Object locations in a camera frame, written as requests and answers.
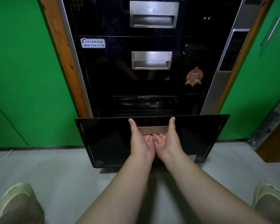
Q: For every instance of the person's right hand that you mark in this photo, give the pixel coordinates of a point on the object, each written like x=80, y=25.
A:
x=169, y=144

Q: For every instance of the person's left hand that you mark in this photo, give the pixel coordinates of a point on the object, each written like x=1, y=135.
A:
x=141, y=145

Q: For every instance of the person's left thumb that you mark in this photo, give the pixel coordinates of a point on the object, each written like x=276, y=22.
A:
x=133, y=126

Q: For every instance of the person's right thumb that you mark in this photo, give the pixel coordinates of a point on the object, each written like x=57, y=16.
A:
x=172, y=124

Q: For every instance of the black glass cabinet drawer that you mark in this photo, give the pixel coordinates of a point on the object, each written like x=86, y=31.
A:
x=107, y=137

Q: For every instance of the person's right forearm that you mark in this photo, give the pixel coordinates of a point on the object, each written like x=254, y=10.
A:
x=200, y=191

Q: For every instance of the person's left forearm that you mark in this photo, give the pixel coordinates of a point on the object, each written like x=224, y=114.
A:
x=123, y=191

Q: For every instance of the red gold sticker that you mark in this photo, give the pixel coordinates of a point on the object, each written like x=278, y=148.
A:
x=194, y=76

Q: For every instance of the black disinfection cabinet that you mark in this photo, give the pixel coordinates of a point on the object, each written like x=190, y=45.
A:
x=102, y=79

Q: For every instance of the white rectangular sticker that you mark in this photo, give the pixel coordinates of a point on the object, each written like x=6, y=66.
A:
x=92, y=43

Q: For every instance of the silver touch control panel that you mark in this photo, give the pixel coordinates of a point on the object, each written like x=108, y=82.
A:
x=233, y=51

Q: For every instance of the brown wooden board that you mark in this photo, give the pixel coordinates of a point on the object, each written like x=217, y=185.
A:
x=276, y=144

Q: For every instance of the beige slipper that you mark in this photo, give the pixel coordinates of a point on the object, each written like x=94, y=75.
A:
x=268, y=191
x=11, y=193

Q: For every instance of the person's right foot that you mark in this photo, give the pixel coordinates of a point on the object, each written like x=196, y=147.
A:
x=275, y=212

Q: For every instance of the person's foot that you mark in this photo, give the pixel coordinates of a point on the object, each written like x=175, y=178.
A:
x=23, y=212
x=275, y=212

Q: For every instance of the person's left foot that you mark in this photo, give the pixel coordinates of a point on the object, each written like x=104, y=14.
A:
x=23, y=212

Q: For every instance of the wooden frame strip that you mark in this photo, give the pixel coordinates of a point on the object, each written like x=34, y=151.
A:
x=242, y=58
x=63, y=58

